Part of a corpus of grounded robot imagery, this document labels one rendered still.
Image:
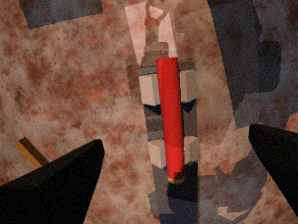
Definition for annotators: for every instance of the red cylinder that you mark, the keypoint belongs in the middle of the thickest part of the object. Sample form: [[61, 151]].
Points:
[[168, 72]]

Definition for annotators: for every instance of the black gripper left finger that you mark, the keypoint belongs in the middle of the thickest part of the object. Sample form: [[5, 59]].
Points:
[[57, 193]]

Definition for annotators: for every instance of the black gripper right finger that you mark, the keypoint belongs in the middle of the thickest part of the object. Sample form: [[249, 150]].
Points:
[[278, 152]]

